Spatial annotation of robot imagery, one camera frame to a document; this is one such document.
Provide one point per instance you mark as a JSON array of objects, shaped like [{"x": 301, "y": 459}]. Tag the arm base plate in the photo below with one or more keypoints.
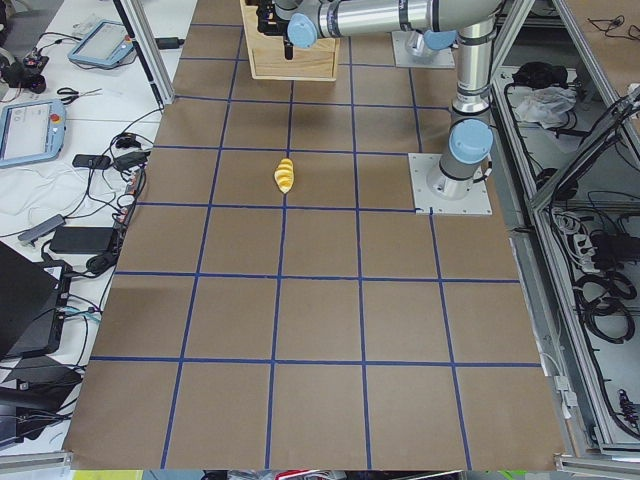
[
  {"x": 436, "y": 194},
  {"x": 429, "y": 50}
]

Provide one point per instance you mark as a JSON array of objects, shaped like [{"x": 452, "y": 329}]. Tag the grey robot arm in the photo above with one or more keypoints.
[{"x": 433, "y": 25}]

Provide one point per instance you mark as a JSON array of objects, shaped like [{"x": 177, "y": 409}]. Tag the black laptop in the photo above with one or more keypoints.
[{"x": 33, "y": 295}]

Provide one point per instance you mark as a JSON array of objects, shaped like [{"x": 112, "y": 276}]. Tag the teach pendant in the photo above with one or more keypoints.
[
  {"x": 32, "y": 132},
  {"x": 106, "y": 46}
]

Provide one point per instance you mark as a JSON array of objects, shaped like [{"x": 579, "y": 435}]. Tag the aluminium frame post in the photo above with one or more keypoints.
[{"x": 134, "y": 19}]

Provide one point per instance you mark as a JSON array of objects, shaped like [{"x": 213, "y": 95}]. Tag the light wooden drawer cabinet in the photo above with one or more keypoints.
[{"x": 267, "y": 54}]

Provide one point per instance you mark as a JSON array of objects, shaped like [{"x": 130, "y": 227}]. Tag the scissors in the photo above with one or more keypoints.
[{"x": 69, "y": 95}]

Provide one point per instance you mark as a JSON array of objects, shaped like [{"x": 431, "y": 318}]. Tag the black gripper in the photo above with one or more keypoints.
[{"x": 288, "y": 50}]

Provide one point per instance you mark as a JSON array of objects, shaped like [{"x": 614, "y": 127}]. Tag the black power adapter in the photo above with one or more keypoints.
[{"x": 81, "y": 240}]

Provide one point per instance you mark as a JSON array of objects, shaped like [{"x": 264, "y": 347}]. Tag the crumpled white cloth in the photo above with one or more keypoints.
[{"x": 548, "y": 107}]

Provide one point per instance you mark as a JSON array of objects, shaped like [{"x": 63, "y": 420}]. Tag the teach pendant near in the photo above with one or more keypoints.
[{"x": 32, "y": 132}]

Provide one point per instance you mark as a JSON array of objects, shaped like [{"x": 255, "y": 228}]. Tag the yellow toy bread roll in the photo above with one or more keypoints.
[{"x": 284, "y": 175}]

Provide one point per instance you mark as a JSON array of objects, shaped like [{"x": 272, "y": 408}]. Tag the teach pendant far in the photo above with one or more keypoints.
[{"x": 106, "y": 46}]

